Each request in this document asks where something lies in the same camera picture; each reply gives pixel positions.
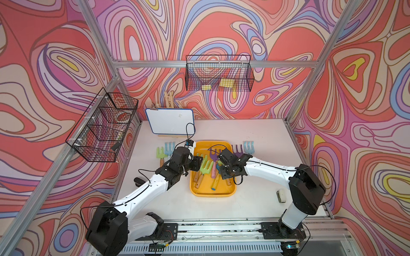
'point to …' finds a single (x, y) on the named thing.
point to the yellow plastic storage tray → (207, 181)
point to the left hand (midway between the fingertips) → (201, 158)
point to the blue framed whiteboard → (179, 121)
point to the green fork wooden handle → (204, 170)
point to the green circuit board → (156, 247)
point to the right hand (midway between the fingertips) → (227, 176)
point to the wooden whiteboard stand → (174, 136)
